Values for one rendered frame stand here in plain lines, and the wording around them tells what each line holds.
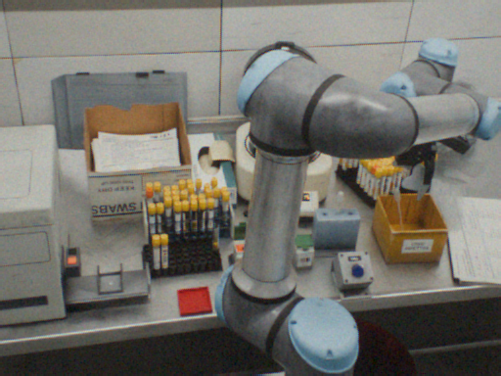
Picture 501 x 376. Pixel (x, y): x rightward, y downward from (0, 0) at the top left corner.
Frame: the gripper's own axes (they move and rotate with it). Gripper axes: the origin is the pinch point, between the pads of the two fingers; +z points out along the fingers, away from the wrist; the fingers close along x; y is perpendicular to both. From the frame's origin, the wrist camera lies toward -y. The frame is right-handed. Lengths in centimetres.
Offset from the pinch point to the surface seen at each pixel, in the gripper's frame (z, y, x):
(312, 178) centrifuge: 7.9, 20.5, -14.0
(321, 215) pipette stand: 7.7, 21.2, 0.2
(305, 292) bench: 17.7, 26.4, 13.7
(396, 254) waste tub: 14.5, 4.2, 6.5
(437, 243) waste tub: 11.6, -4.8, 6.5
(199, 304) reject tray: 17, 50, 15
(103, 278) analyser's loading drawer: 14, 70, 10
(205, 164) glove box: 12, 46, -27
